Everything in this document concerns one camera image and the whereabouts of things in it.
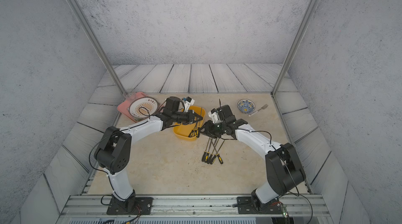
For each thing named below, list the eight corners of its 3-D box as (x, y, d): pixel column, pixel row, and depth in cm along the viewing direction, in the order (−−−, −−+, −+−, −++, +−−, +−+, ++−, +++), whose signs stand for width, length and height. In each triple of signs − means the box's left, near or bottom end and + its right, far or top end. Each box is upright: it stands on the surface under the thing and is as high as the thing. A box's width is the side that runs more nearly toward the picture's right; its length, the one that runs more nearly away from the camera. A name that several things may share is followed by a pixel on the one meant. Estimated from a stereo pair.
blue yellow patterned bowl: (238, 114, 110) (239, 110, 107) (236, 102, 118) (237, 98, 114) (254, 114, 110) (256, 110, 107) (252, 102, 117) (253, 98, 114)
